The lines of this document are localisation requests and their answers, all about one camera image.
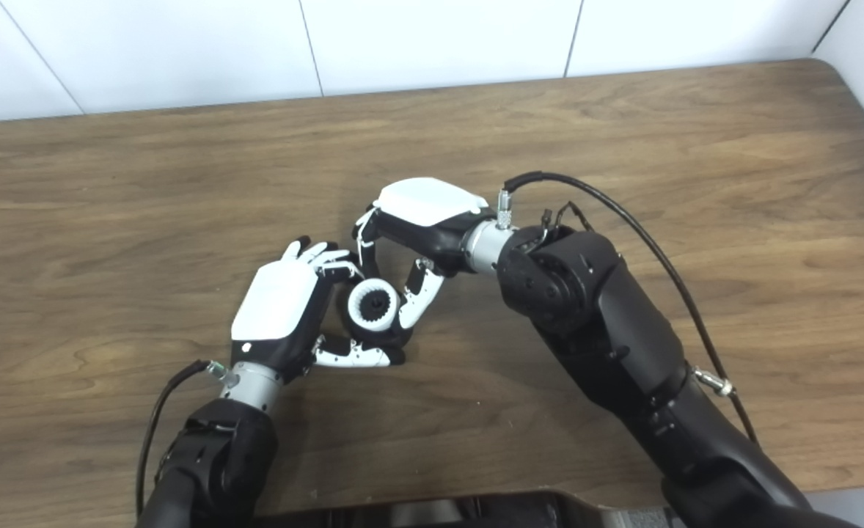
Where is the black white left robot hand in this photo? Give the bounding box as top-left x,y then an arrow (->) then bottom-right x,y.
231,237 -> 407,382

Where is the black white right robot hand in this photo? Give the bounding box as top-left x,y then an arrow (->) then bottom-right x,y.
355,177 -> 495,331

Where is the white toothed ring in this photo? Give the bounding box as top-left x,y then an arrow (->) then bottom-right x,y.
348,278 -> 402,332

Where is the round black gear part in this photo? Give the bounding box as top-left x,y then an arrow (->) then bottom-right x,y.
339,275 -> 414,345

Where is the black robot torso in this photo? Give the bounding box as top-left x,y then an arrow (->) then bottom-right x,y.
252,490 -> 686,528

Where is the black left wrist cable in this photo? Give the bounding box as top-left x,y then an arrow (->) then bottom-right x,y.
136,359 -> 238,518

